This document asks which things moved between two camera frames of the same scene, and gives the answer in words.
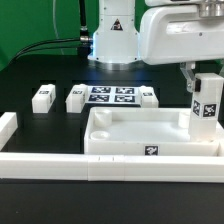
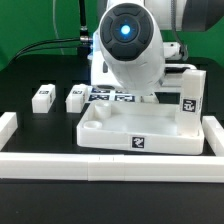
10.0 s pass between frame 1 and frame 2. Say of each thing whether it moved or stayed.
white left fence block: stayed
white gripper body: moved
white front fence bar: stayed
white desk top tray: moved
